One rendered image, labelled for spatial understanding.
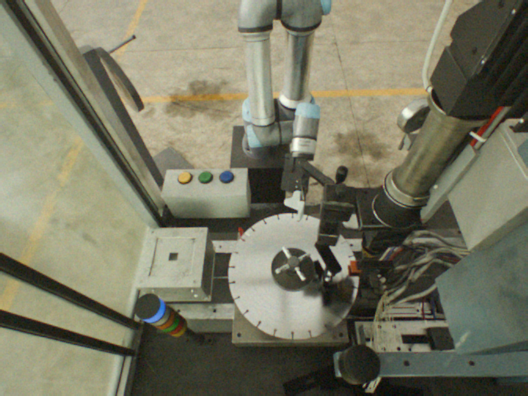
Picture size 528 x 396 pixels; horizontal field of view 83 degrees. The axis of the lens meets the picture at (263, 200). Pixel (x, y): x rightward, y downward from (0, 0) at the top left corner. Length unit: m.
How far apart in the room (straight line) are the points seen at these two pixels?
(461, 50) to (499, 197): 0.15
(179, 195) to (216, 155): 1.32
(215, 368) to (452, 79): 0.86
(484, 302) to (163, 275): 0.72
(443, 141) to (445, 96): 0.06
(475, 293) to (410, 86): 2.67
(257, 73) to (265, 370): 0.83
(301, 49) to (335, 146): 1.44
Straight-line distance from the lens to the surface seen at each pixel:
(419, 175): 0.45
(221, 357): 0.96
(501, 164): 0.39
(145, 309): 0.60
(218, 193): 0.98
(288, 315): 0.76
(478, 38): 0.34
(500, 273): 0.43
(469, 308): 0.49
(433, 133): 0.41
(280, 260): 0.79
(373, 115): 2.66
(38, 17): 0.73
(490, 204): 0.40
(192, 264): 0.88
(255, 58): 0.92
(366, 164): 2.28
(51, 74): 0.65
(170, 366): 1.00
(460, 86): 0.35
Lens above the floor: 1.69
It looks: 57 degrees down
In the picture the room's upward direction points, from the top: 4 degrees counter-clockwise
